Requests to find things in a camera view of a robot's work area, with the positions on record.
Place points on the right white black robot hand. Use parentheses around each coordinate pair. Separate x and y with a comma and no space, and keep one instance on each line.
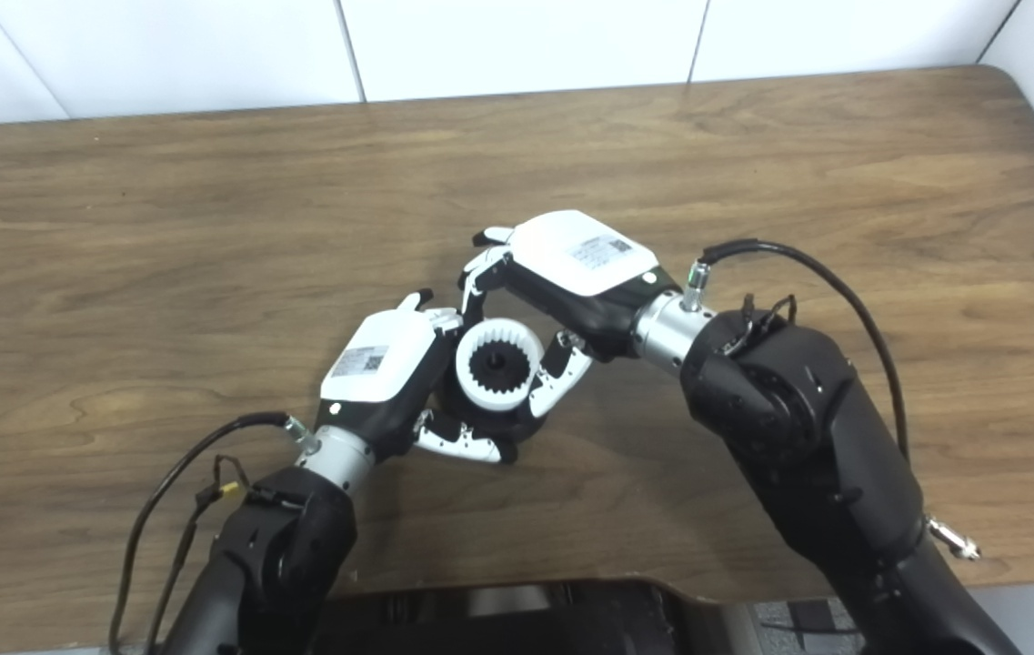
(580,264)

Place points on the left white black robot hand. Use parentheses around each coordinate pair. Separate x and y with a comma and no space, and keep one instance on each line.
(385,359)

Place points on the round black plastic part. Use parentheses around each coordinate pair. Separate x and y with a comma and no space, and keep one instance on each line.
(491,366)

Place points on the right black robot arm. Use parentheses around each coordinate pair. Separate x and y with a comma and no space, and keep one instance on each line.
(808,437)

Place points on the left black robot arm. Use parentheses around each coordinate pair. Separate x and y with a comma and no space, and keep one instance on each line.
(280,546)

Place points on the black robot torso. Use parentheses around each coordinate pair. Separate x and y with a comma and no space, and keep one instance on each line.
(526,623)

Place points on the grey floor mat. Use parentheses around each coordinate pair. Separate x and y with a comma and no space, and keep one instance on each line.
(798,632)

